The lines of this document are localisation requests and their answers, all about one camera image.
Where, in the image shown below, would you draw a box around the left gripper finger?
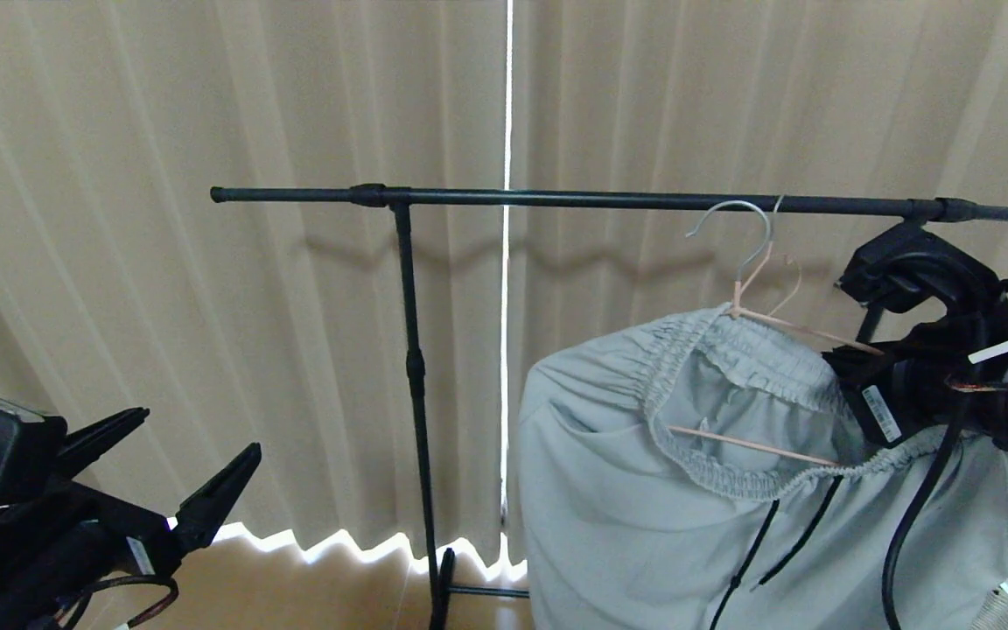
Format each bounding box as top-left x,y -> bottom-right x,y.
173,442 -> 263,555
58,407 -> 151,479

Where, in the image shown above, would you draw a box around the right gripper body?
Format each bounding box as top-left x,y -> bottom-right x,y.
823,324 -> 1005,449

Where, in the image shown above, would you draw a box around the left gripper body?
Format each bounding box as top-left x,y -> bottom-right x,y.
0,477 -> 183,630

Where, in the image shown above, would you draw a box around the pink clothes hanger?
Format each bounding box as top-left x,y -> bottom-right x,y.
766,194 -> 804,318
666,199 -> 888,466

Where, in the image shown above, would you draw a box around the pale grey shorts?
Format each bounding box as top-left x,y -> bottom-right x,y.
508,304 -> 1008,630

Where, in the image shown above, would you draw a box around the black clothes rack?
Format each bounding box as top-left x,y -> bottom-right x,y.
209,184 -> 1008,630

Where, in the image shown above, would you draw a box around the beige curtain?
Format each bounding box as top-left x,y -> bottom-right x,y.
0,0 -> 1008,570

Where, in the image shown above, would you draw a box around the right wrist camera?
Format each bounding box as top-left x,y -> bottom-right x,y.
836,223 -> 1008,347

